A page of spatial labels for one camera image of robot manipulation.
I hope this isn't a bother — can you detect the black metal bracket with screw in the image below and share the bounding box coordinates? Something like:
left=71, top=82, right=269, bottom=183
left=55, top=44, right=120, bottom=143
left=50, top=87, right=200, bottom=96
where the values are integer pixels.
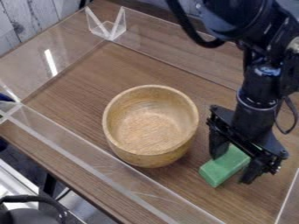
left=39, top=202, right=87, bottom=224

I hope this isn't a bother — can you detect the green rectangular block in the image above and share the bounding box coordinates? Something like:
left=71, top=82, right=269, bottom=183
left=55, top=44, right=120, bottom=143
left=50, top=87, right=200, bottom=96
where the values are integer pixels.
left=199, top=144, right=250, bottom=188

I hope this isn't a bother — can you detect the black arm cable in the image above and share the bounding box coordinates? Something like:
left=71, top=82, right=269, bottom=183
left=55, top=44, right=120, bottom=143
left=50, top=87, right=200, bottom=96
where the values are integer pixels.
left=164, top=0, right=299, bottom=136

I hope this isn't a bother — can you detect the clear acrylic tray enclosure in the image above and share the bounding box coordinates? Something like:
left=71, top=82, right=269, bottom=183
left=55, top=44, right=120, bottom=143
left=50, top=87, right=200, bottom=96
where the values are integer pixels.
left=0, top=0, right=299, bottom=224

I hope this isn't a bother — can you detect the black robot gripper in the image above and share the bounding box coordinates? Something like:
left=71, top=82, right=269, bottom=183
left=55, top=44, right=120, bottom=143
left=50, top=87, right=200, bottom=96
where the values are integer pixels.
left=206, top=90, right=290, bottom=186

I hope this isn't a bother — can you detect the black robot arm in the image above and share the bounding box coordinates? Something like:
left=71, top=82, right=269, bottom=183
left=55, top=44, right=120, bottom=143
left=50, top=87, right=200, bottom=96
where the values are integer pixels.
left=202, top=0, right=299, bottom=184

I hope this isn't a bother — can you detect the black cable lower left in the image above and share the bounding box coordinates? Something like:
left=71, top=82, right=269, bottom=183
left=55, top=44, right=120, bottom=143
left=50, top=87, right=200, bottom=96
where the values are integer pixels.
left=0, top=194, right=68, bottom=224

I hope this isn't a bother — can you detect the brown wooden bowl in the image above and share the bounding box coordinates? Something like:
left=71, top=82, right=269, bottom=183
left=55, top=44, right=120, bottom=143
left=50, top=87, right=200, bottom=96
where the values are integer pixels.
left=102, top=85, right=200, bottom=168

